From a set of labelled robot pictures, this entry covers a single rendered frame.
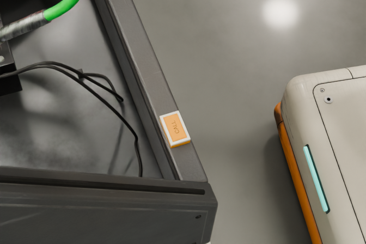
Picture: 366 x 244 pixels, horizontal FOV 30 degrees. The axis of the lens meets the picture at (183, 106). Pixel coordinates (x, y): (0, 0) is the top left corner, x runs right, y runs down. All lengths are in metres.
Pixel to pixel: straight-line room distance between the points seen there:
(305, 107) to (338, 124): 0.10
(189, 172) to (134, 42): 0.24
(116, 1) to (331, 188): 0.85
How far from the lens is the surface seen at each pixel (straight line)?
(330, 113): 1.84
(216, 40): 2.26
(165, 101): 1.02
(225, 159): 2.04
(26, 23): 0.86
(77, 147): 1.12
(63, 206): 0.77
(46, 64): 0.98
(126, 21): 1.10
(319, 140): 1.80
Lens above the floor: 1.83
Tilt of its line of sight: 60 degrees down
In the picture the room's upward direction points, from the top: 5 degrees clockwise
